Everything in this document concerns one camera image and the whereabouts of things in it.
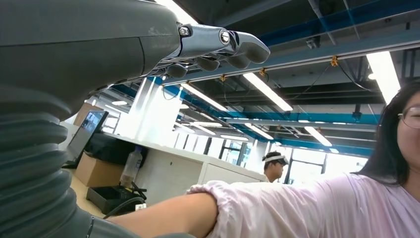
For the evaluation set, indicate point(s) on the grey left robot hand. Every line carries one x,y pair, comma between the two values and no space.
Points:
82,42

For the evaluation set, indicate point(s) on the person with white headset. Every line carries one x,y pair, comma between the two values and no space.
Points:
274,169

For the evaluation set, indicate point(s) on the black monitor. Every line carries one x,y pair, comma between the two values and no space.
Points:
87,131

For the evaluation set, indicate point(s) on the cardboard box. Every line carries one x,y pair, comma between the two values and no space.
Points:
98,170

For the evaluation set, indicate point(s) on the fluorescent ceiling light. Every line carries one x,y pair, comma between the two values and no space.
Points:
384,75
203,97
318,136
267,92

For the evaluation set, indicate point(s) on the clear plastic bottle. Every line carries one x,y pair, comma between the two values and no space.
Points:
131,167

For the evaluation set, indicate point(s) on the black tray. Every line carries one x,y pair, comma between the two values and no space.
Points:
108,198

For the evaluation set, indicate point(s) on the white counter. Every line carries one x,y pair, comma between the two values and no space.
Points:
177,170

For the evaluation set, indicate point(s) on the eyeglasses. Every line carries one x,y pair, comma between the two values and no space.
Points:
410,117

